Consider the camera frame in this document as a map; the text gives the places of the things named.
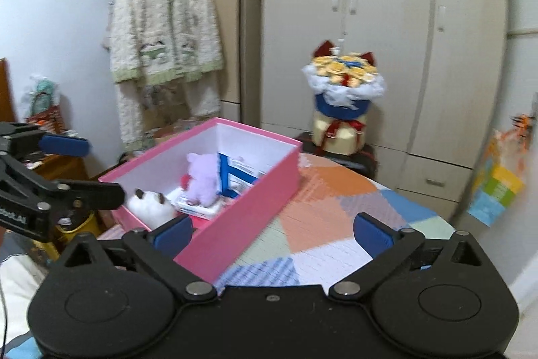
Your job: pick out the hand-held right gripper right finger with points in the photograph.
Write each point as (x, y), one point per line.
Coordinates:
(372, 233)

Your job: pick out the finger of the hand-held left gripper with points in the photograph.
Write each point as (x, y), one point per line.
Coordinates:
(96, 195)
(67, 145)

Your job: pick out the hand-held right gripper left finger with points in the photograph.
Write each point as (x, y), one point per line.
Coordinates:
(174, 235)

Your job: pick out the white plush toy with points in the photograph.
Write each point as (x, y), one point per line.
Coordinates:
(149, 209)

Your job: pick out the pink cardboard box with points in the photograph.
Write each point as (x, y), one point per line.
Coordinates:
(235, 228)

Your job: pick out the purple plush toy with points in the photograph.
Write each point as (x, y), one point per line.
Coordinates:
(204, 178)

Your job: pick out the wooden nightstand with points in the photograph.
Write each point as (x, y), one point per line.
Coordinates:
(63, 167)

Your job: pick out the woven basket bag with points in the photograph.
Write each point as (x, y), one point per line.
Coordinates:
(44, 119)

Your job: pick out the yellow stool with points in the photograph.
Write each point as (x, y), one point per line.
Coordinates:
(80, 226)

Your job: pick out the patchwork tablecloth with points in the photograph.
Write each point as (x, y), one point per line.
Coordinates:
(328, 207)

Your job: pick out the fluffy cream pajama pants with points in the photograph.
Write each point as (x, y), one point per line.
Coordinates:
(130, 115)

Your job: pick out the wooden headboard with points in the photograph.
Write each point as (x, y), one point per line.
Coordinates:
(6, 94)

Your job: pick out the patterned bed quilt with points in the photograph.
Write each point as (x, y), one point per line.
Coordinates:
(21, 300)

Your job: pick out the yellow flower bouquet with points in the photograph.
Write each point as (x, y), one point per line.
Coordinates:
(342, 106)

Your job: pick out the colourful paper gift bag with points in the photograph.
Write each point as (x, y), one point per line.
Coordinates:
(496, 182)

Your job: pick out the fluffy cream pajama jacket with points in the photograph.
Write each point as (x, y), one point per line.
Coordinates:
(164, 26)

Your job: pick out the beige three-door wardrobe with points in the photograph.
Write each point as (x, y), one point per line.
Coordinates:
(399, 47)

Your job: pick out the tall beige cabinet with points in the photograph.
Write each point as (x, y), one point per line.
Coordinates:
(227, 5)

